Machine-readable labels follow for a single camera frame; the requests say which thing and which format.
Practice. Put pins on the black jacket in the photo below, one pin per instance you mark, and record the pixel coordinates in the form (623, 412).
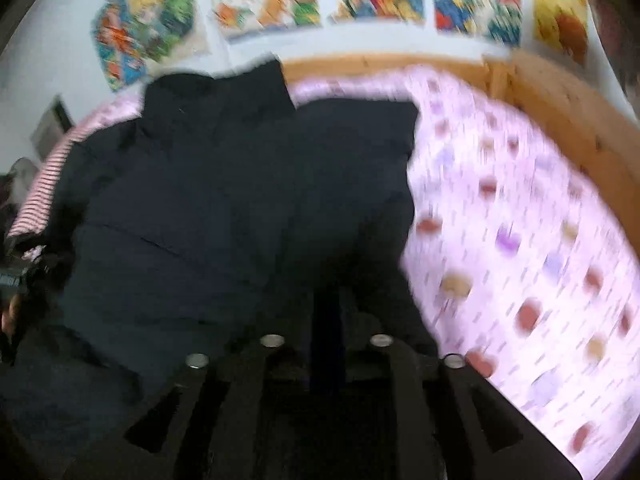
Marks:
(200, 210)

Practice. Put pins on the group of colourful wall drawings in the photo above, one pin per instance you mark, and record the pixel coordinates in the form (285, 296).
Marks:
(140, 15)

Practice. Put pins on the grey framed doorway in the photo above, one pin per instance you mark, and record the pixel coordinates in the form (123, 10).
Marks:
(52, 127)

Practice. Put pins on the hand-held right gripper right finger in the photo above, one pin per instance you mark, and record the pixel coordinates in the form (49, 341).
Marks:
(415, 390)

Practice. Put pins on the pink fruit-print bed sheet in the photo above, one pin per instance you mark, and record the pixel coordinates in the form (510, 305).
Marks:
(500, 210)

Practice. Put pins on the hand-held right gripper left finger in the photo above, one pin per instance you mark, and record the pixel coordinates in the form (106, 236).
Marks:
(250, 390)

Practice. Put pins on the red checked blanket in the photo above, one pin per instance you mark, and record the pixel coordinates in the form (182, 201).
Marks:
(40, 195)

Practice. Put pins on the wooden bed frame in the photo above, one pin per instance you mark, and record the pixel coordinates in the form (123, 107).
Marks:
(575, 110)

